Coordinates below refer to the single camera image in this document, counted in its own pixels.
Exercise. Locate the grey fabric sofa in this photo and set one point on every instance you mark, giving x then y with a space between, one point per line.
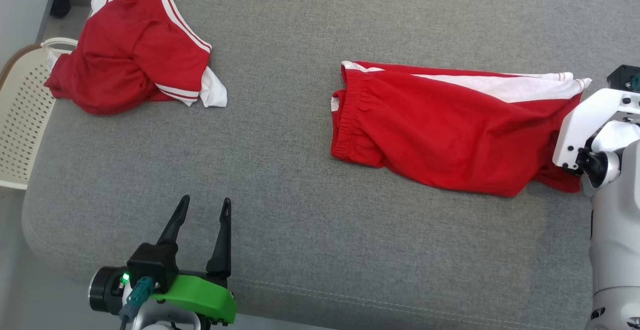
325 245

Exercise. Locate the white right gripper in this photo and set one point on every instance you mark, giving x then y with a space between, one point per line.
585 118

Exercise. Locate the cream plastic laundry basket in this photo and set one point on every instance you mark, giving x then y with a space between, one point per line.
20 120

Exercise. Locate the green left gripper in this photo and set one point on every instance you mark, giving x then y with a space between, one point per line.
200 292

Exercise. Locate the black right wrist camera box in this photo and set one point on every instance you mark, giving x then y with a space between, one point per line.
622 76

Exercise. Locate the red shorts with white stripe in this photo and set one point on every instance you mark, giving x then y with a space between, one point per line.
450 135

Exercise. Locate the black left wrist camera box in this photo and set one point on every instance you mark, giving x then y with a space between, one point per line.
152 262

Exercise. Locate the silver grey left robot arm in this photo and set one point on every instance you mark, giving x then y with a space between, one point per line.
107 292

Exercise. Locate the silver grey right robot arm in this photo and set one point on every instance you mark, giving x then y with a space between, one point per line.
617 230

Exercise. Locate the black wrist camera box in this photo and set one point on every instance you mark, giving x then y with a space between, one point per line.
622 76
152 262

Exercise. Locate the red and white basketball jersey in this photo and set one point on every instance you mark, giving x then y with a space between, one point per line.
130 55

